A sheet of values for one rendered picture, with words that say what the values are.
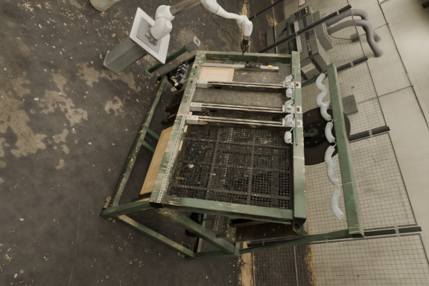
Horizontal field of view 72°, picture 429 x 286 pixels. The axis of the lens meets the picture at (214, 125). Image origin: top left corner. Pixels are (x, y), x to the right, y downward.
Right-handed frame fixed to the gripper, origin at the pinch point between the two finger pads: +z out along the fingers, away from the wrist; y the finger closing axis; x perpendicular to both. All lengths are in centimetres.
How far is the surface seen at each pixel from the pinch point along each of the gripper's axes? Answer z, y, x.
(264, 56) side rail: 11.7, -22.0, -21.6
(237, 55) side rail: 17.3, 11.0, -10.6
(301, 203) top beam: -3, -121, 158
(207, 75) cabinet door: 22, 29, 37
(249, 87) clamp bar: 12, -27, 41
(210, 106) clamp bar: 14, -3, 89
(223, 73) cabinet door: 20.0, 12.4, 25.7
